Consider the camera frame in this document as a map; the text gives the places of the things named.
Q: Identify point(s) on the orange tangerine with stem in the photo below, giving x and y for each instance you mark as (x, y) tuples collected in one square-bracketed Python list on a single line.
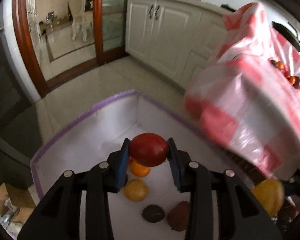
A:
[(279, 65)]

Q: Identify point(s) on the wooden door frame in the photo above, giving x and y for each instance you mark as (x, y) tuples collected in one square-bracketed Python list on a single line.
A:
[(43, 30)]

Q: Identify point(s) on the white kitchen cabinet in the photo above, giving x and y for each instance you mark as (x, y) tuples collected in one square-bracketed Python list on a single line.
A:
[(174, 37)]

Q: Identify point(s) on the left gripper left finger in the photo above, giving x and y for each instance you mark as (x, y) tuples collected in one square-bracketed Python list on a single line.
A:
[(78, 202)]

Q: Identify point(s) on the white ornate chair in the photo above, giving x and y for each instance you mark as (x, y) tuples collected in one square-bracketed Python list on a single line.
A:
[(81, 20)]

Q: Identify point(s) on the cracked dark red pomegranate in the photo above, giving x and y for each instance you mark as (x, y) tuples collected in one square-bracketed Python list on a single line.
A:
[(178, 217)]

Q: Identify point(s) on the small yellow fruit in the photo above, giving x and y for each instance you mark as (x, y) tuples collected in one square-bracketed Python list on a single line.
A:
[(136, 190)]

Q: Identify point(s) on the red white checkered tablecloth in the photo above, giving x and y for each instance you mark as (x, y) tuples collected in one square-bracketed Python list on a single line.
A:
[(243, 102)]

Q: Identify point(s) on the black wok pan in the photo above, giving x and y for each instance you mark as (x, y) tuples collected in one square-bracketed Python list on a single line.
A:
[(288, 35)]

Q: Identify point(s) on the dark purple round passionfruit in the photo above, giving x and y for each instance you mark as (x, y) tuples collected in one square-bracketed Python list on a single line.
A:
[(297, 82)]

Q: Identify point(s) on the wrinkled dark passionfruit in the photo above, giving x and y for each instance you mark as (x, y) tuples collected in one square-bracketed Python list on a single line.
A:
[(153, 213), (274, 63)]

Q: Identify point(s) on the small red tomato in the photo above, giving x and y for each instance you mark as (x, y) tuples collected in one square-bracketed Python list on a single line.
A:
[(148, 149)]

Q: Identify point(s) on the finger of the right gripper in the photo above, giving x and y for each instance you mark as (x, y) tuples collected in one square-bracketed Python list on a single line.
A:
[(292, 186)]

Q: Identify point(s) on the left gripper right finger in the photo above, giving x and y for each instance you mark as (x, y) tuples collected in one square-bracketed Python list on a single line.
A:
[(240, 214)]

